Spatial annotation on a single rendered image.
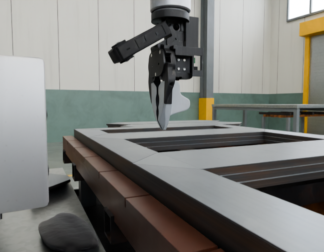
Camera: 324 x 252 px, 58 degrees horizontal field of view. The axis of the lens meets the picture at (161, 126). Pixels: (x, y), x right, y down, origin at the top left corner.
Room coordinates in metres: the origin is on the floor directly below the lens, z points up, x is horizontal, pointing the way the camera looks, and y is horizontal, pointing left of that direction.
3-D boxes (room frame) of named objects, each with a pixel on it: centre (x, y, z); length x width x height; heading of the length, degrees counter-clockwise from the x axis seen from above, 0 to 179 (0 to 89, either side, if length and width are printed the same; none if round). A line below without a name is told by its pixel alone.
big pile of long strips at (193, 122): (1.71, -0.09, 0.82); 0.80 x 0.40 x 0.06; 114
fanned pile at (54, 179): (0.98, 0.38, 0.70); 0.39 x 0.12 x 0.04; 24
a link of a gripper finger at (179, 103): (0.54, -0.03, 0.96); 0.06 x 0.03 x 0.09; 114
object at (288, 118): (6.77, -3.14, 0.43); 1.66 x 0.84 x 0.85; 118
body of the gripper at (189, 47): (0.56, -0.02, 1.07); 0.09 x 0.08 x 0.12; 114
